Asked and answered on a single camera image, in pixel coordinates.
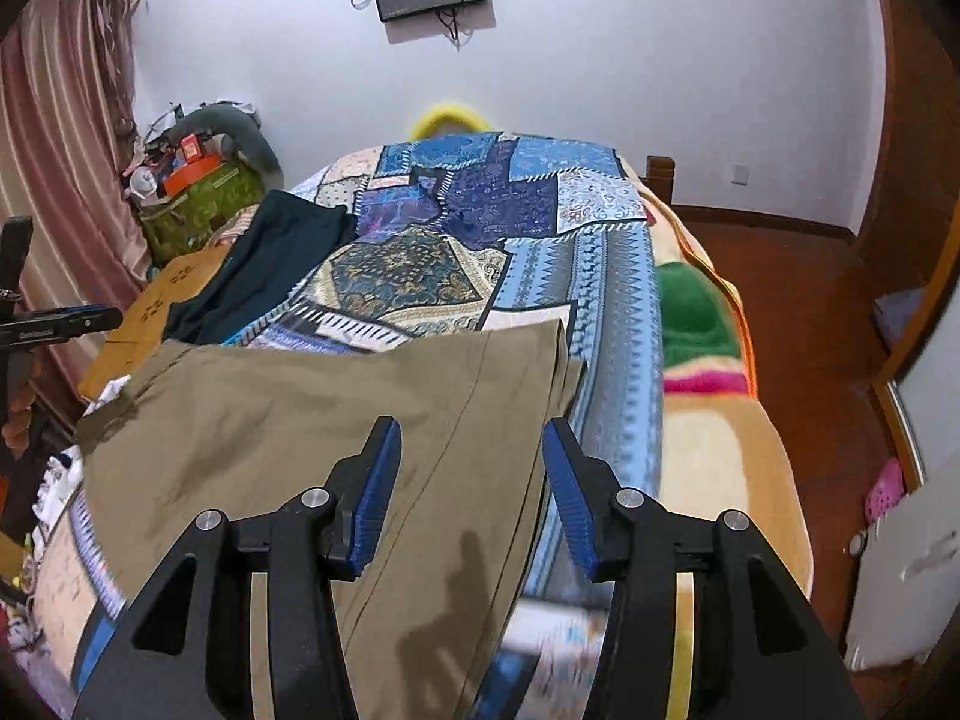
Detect khaki olive pants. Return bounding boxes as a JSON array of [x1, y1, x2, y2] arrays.
[[78, 320, 583, 718]]

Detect bamboo lap table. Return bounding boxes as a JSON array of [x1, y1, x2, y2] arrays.
[[78, 245, 229, 401]]

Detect green storage basket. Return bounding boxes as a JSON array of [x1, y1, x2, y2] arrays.
[[139, 161, 265, 266]]

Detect orange fleece blanket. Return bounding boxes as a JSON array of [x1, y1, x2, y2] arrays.
[[621, 156, 815, 720]]

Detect striped red curtain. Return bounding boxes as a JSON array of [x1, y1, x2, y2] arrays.
[[0, 0, 157, 407]]

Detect pink slipper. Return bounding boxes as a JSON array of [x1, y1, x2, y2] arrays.
[[864, 458, 907, 525]]

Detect orange box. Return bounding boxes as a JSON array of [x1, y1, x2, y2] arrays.
[[163, 133, 223, 197]]

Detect dark navy folded garment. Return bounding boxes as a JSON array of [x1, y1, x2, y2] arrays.
[[163, 190, 358, 344]]

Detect wooden wardrobe with white door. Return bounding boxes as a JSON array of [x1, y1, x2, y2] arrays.
[[871, 206, 958, 493]]

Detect yellow curved headboard tube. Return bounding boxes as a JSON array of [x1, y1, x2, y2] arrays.
[[409, 103, 491, 142]]

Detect blue patchwork bedspread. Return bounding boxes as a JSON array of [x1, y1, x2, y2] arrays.
[[34, 132, 662, 718]]

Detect white wall socket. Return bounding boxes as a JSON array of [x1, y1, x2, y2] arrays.
[[731, 163, 748, 187]]

